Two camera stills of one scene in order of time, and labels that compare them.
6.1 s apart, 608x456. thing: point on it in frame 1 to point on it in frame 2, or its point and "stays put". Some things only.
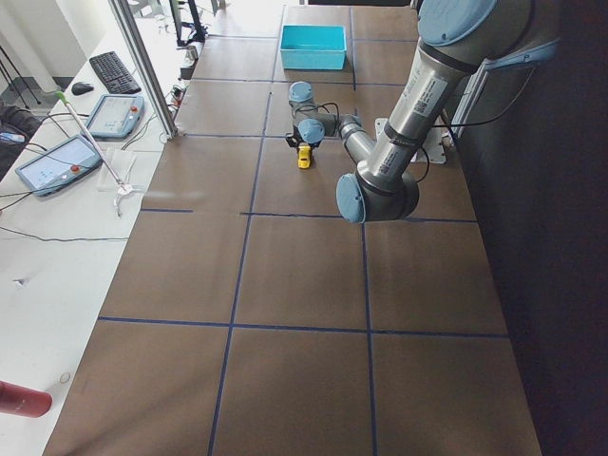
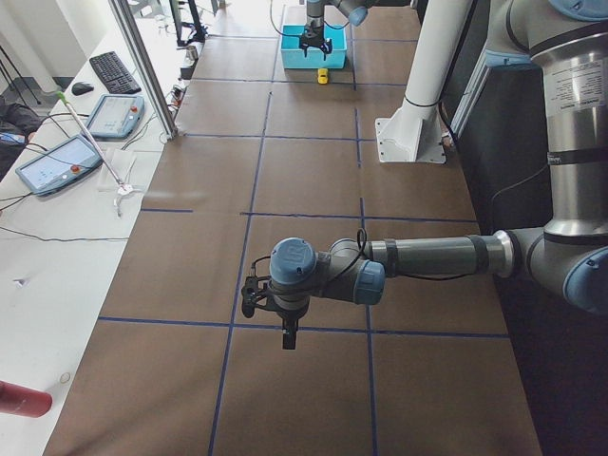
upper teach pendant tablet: [116, 116] stays put
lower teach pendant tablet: [61, 164] stays put
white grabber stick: [123, 187] stays put
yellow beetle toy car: [304, 159] to [322, 78]
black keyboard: [114, 76] stays put
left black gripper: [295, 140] to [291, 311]
